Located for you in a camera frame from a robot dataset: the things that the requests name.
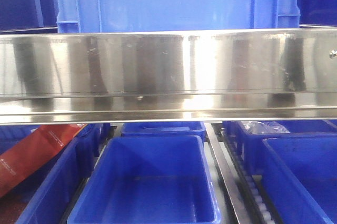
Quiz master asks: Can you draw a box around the steel shelf divider rail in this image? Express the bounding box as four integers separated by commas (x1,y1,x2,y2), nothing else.
205,123,251,223

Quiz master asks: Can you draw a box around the dark blue upper left crate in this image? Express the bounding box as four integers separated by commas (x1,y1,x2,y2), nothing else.
1,0,58,31

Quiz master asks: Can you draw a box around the blue center rear bin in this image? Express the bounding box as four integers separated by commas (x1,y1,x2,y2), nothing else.
121,121,206,140

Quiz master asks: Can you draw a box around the stainless steel shelf beam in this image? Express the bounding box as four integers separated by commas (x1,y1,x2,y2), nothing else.
1,28,336,124

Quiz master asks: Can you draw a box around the large blue upper crate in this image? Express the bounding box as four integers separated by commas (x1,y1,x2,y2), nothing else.
57,0,300,33

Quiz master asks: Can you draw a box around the clear plastic bag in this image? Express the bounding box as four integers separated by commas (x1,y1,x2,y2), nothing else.
241,121,290,134

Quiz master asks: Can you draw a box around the blue bin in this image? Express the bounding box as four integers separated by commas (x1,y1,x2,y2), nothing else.
1,123,111,223
222,119,336,176
121,121,206,140
67,135,221,223
262,138,336,223

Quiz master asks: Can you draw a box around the red paper package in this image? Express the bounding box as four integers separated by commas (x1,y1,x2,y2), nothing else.
1,124,87,197

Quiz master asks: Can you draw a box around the blue right front bin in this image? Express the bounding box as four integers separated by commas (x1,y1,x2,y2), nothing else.
262,138,336,223

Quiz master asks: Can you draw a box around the blue left bin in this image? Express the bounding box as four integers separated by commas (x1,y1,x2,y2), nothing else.
1,123,111,223

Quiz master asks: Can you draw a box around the blue right rear bin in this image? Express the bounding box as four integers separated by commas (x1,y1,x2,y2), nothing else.
222,119,336,176

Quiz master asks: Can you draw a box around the black roller track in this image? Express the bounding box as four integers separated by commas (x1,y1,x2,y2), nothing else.
220,126,277,223

